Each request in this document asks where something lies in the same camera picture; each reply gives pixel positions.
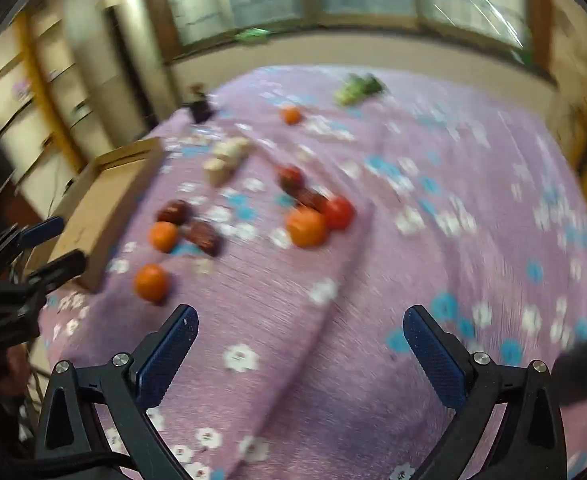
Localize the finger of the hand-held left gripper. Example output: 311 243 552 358
0 216 66 261
24 250 87 292

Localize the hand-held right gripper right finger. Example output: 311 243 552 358
402 304 569 480

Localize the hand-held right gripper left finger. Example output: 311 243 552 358
34 304 199 480

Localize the brown cardboard box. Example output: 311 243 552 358
48 137 167 295

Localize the dark red jujube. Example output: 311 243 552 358
277 164 307 193
295 189 330 213
156 199 193 225
184 220 223 257

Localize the red tomato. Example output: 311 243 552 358
323 196 357 231

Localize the round beige rice cake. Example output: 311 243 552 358
204 157 235 187

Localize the large orange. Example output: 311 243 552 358
286 207 329 249

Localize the purple floral blanket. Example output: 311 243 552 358
38 62 587 480

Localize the white tower air conditioner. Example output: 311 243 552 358
62 0 177 143

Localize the black cylindrical device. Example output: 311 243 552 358
186 96 218 124

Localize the green bok choy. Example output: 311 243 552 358
334 73 388 107

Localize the green cloth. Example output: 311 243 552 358
232 26 275 44

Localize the wall shelf rack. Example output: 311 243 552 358
0 7 105 188

